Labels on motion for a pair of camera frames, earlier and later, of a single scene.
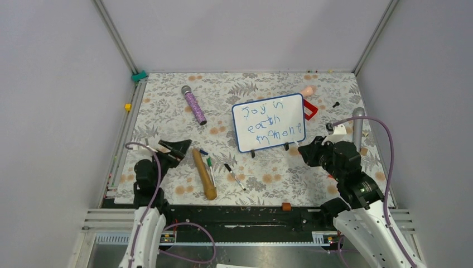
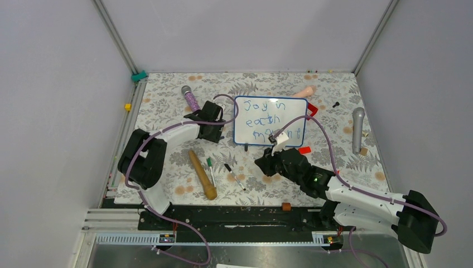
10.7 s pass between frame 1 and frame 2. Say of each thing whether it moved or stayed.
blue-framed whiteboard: stayed
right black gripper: moved
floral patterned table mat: stayed
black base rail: stayed
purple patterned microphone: stayed
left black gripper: moved
